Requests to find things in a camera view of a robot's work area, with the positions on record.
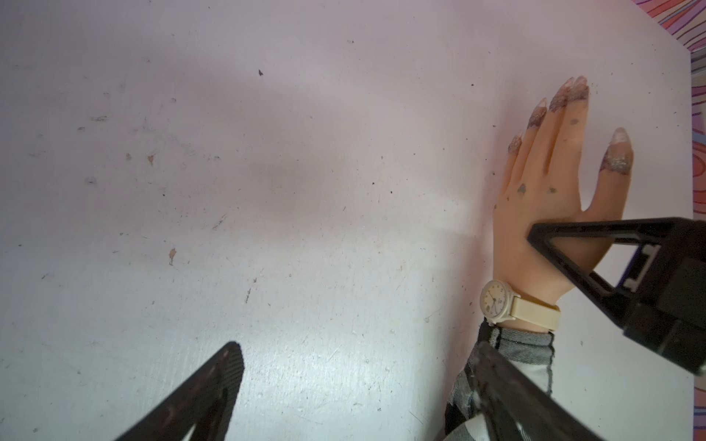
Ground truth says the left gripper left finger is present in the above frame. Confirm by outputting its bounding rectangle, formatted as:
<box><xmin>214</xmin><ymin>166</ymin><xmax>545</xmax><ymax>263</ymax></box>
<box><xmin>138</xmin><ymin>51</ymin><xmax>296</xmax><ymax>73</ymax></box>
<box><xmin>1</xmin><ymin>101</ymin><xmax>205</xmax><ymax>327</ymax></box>
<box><xmin>119</xmin><ymin>342</ymin><xmax>245</xmax><ymax>440</ymax></box>

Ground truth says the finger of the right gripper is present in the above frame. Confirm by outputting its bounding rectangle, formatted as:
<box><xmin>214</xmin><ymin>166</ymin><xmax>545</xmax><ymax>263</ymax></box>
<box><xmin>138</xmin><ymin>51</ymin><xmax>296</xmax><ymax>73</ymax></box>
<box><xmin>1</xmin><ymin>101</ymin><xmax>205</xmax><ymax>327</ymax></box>
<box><xmin>528</xmin><ymin>218</ymin><xmax>681</xmax><ymax>325</ymax></box>

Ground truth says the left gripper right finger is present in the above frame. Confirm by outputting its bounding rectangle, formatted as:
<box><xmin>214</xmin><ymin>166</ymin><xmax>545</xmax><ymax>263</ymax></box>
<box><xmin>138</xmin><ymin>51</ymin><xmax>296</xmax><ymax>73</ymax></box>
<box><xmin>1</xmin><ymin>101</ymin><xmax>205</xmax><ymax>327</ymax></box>
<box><xmin>469</xmin><ymin>342</ymin><xmax>600</xmax><ymax>441</ymax></box>

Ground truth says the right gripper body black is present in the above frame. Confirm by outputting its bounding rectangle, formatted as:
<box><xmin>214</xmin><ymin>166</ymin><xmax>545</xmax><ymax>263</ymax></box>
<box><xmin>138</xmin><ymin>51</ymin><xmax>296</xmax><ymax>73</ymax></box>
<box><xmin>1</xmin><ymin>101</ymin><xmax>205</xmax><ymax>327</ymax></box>
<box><xmin>623</xmin><ymin>220</ymin><xmax>705</xmax><ymax>375</ymax></box>

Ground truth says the mannequin hand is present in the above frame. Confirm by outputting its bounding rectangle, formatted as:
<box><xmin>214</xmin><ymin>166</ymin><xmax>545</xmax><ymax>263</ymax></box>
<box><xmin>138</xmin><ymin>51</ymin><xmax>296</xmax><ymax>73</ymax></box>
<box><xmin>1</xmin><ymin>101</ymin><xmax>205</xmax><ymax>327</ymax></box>
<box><xmin>493</xmin><ymin>76</ymin><xmax>634</xmax><ymax>334</ymax></box>

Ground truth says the plaid sleeve mannequin forearm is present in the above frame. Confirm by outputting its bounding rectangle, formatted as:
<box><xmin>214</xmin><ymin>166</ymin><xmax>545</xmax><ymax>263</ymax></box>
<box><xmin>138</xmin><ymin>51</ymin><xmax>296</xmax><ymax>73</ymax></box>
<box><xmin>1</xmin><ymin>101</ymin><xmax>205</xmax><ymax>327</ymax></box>
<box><xmin>444</xmin><ymin>321</ymin><xmax>555</xmax><ymax>440</ymax></box>

